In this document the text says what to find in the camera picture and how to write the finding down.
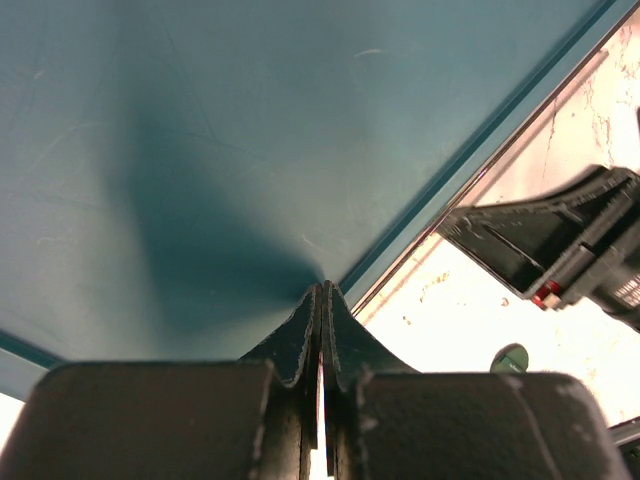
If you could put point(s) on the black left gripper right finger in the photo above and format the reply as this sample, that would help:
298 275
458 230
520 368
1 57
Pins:
385 420

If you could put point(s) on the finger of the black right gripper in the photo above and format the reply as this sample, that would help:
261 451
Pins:
516 242

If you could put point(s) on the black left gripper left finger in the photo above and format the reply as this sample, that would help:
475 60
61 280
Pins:
252 418

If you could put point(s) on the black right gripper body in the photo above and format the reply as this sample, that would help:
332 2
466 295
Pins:
601 262

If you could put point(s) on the dark green puff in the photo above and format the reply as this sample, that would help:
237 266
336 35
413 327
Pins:
512 358

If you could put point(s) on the teal drawer organizer box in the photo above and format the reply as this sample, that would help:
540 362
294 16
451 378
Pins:
175 174

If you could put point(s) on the clear upper drawer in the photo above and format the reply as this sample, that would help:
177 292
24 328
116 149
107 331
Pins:
500 165

